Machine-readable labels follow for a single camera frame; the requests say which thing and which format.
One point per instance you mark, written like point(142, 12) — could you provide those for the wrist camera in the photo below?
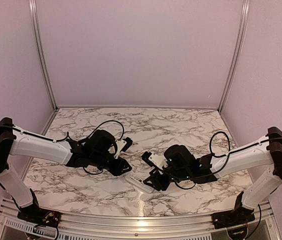
point(121, 146)
point(154, 160)

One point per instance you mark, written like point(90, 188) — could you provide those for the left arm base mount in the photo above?
point(44, 217)

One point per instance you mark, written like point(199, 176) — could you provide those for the front aluminium rail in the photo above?
point(80, 226)

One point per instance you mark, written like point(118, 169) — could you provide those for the left aluminium frame post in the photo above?
point(40, 51)

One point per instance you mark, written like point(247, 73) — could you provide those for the aluminium frame post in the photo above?
point(242, 28)
point(40, 51)

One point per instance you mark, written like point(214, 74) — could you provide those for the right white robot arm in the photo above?
point(177, 164)

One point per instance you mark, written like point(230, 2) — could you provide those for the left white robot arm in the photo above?
point(100, 149)

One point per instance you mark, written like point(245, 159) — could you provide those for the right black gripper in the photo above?
point(159, 183)

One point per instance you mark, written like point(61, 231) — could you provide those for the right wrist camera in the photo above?
point(154, 160)

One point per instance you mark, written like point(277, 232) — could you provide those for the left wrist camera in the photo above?
point(121, 146)

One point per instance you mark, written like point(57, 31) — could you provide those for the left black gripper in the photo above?
point(116, 171)

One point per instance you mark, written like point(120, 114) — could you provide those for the white remote control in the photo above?
point(137, 182)

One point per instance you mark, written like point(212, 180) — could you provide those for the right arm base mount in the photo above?
point(232, 218)

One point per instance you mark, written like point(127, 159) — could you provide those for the right aluminium frame post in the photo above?
point(242, 28)

